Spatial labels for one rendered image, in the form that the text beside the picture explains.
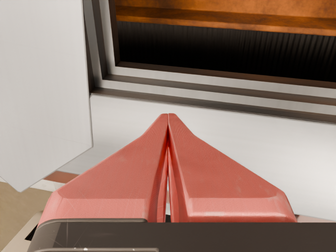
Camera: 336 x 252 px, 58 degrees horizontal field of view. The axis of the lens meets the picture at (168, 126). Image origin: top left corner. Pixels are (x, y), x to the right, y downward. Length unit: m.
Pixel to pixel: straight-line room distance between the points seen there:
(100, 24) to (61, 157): 0.13
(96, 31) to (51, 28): 0.03
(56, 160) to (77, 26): 0.13
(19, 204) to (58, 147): 1.89
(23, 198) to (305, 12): 1.93
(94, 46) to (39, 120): 0.09
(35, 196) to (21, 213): 0.25
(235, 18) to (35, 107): 0.21
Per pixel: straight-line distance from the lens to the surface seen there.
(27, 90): 0.27
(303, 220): 0.32
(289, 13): 0.37
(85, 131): 0.26
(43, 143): 0.30
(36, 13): 0.24
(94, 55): 0.24
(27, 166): 0.33
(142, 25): 0.53
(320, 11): 0.37
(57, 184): 0.63
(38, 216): 0.74
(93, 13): 0.23
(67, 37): 0.23
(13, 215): 2.31
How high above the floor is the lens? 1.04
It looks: 53 degrees down
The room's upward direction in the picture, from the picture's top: 156 degrees counter-clockwise
